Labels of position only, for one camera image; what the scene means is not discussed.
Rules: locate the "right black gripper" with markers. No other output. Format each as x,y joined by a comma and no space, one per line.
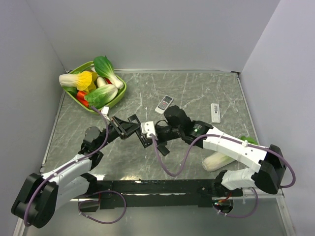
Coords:
159,139

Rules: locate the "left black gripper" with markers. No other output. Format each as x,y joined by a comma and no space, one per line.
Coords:
125,128

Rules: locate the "black remote battery cover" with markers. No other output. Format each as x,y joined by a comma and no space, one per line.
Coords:
163,150

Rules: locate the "black slim remote control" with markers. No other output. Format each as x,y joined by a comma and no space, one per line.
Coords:
142,138

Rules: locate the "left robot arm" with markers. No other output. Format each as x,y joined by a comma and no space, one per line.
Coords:
42,194

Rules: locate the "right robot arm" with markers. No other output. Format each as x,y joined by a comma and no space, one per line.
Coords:
265,166

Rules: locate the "grey white remote control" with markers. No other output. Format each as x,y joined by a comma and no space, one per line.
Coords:
163,105

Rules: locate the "green plastic basket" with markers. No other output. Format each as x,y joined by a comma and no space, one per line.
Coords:
112,103

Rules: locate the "green lettuce cabbage toy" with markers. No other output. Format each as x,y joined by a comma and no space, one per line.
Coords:
101,96

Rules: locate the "white radish toy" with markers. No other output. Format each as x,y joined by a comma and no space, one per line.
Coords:
101,82

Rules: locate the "orange carrot toy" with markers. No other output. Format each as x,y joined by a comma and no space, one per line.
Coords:
80,96

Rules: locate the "white napa cabbage toy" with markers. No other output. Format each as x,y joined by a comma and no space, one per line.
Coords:
218,160

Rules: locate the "yellow napa cabbage toy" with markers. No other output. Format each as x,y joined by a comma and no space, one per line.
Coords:
84,81

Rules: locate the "green bok choy toy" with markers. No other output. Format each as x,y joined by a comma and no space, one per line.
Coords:
104,68

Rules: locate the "black base bar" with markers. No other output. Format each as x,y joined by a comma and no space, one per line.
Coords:
158,193

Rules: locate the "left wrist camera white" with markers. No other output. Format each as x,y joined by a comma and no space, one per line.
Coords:
104,112

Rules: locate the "aluminium rail frame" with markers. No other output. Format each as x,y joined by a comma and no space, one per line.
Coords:
247,194

